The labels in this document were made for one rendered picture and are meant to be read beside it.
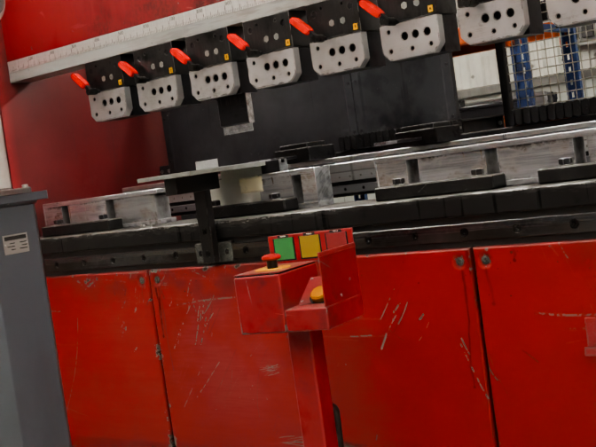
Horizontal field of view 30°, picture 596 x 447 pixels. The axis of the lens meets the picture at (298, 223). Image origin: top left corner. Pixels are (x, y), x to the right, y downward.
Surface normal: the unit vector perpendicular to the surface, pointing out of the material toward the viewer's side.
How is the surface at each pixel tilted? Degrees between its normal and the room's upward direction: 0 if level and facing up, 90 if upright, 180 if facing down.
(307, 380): 90
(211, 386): 90
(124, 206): 90
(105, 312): 90
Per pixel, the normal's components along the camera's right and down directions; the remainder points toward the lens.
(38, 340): 0.80, -0.08
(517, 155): -0.64, 0.13
